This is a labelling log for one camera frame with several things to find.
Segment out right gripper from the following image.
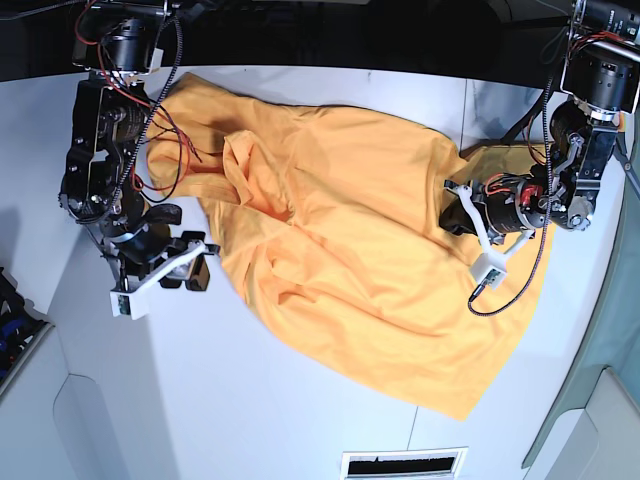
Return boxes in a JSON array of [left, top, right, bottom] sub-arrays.
[[100, 204, 220, 291]]

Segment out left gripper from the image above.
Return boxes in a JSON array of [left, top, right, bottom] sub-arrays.
[[439, 172, 550, 247]]

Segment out yellow t-shirt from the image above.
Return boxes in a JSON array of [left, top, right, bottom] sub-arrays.
[[147, 73, 552, 421]]

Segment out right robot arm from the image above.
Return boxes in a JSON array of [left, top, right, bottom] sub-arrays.
[[59, 1, 208, 302]]

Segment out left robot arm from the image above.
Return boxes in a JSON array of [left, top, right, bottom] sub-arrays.
[[439, 1, 639, 244]]

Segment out bin with blue items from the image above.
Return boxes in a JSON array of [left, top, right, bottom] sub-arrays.
[[1, 268, 49, 382]]

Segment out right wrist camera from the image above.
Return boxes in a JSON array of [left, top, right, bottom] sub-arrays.
[[109, 289, 149, 320]]

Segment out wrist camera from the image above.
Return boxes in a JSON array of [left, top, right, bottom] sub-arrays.
[[470, 252, 507, 290], [109, 289, 149, 320]]

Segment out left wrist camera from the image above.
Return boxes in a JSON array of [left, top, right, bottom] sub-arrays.
[[470, 252, 507, 290]]

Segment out braided camera cable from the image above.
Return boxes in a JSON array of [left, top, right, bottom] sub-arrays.
[[467, 0, 586, 317]]

